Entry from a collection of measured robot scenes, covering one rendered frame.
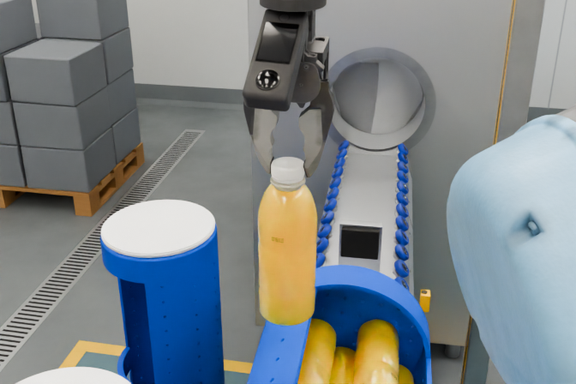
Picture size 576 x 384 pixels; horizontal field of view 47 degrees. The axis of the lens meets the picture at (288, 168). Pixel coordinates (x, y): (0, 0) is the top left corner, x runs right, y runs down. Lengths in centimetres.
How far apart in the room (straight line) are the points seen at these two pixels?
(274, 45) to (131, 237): 102
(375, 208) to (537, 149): 170
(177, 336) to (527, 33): 107
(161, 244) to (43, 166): 249
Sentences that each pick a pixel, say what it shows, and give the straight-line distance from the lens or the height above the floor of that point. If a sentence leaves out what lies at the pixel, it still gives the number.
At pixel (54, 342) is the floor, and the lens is 310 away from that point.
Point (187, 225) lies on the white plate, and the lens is 167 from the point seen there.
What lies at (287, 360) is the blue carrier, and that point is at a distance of 97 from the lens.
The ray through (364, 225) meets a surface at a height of 108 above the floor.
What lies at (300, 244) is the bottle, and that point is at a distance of 79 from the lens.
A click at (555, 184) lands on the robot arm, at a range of 27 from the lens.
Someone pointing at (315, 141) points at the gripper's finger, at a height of 156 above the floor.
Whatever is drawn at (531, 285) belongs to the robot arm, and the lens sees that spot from 27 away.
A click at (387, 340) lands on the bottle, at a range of 113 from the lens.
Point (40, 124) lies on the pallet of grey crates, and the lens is 393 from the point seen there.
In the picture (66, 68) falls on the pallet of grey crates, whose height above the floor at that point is 88.
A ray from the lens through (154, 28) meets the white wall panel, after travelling 572.
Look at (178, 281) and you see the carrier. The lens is 161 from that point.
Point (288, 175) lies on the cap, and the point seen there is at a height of 152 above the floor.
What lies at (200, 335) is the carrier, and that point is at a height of 78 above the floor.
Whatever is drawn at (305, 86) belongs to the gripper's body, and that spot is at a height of 163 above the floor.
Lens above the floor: 184
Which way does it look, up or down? 24 degrees down
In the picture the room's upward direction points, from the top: straight up
